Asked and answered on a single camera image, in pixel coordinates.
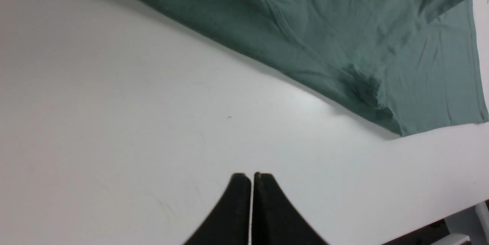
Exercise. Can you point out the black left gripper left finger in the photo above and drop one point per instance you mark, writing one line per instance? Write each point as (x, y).
(228, 222)

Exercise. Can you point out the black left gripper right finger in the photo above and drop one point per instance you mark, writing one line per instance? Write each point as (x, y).
(275, 221)

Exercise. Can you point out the green long-sleeved shirt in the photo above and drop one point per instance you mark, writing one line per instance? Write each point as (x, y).
(409, 66)

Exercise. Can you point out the white table frame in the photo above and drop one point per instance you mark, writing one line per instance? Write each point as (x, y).
(468, 227)

